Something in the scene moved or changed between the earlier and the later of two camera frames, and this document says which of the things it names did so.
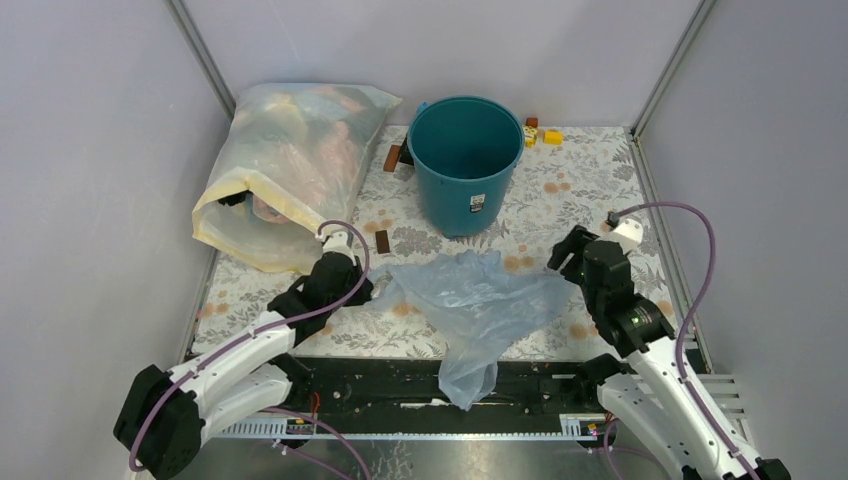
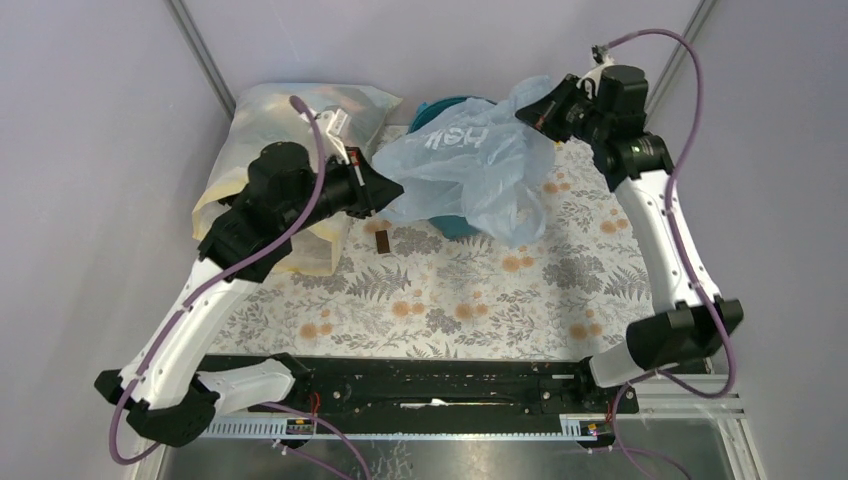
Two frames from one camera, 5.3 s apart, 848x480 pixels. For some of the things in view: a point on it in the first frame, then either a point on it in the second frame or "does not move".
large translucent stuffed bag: [294, 160] does not move
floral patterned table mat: [566, 177] does not move
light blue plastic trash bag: [481, 307] to [480, 162]
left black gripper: [364, 289] to [369, 185]
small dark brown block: [382, 241] does not move
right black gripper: [573, 244] to [544, 113]
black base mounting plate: [409, 396] does not move
